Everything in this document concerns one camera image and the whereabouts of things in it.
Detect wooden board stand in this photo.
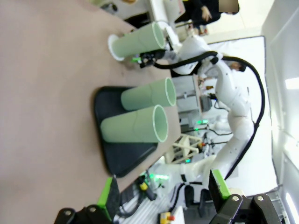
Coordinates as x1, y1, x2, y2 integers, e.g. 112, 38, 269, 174
192, 74, 204, 117

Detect white scalloped paper coaster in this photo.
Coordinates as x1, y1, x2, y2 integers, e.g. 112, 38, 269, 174
107, 34, 127, 62

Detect black braided cable sleeve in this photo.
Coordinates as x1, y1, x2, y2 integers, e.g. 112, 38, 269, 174
153, 50, 266, 182

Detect person in dark jacket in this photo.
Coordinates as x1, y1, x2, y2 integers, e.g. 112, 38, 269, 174
175, 0, 240, 35

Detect tall pale green cup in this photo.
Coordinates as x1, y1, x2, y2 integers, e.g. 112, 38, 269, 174
100, 104, 169, 143
121, 77, 177, 112
112, 21, 168, 62

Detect white wooden stool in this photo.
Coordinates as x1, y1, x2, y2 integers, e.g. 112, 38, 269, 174
171, 133, 202, 164

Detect dark haired seated person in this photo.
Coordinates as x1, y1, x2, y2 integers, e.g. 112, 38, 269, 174
230, 62, 247, 72

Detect yellow emergency stop box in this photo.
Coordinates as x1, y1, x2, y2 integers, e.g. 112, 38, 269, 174
158, 212, 176, 224

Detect yellow black handheld controller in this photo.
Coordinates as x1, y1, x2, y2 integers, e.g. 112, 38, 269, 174
137, 181, 157, 201

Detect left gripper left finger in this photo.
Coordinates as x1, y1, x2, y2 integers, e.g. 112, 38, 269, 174
54, 176, 121, 224

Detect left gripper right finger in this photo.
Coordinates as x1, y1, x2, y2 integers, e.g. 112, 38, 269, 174
208, 169, 289, 224

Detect black plastic tray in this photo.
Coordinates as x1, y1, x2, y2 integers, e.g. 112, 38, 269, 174
94, 86, 182, 178

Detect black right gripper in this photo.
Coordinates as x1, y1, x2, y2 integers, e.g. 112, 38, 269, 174
133, 49, 172, 69

